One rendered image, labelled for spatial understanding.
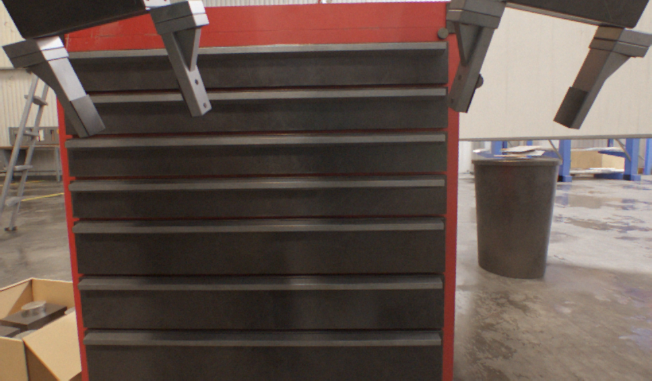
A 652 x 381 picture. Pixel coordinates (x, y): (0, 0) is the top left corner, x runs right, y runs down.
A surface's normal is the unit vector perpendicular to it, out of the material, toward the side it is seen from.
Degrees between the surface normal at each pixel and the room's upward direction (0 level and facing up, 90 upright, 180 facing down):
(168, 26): 113
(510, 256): 94
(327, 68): 90
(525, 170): 94
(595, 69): 83
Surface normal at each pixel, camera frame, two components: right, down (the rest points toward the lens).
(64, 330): 0.64, -0.74
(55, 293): -0.20, 0.09
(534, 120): -0.43, 0.09
